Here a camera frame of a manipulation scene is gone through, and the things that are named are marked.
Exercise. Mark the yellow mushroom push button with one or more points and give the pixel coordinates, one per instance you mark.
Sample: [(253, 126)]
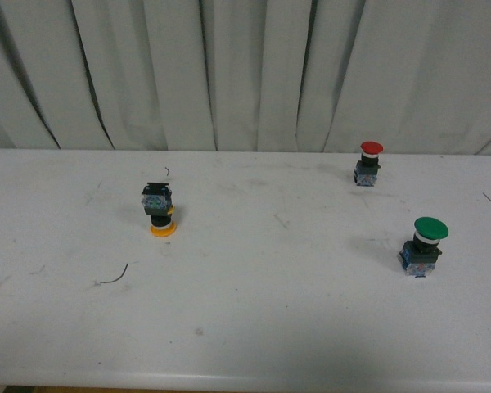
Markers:
[(157, 204)]

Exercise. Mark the grey curtain backdrop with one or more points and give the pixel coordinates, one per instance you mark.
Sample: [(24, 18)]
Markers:
[(299, 76)]

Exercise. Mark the green mushroom push button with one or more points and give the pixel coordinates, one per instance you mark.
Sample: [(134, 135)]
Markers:
[(419, 255)]

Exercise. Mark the red mushroom push button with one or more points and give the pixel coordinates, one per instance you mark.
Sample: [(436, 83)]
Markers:
[(366, 169)]

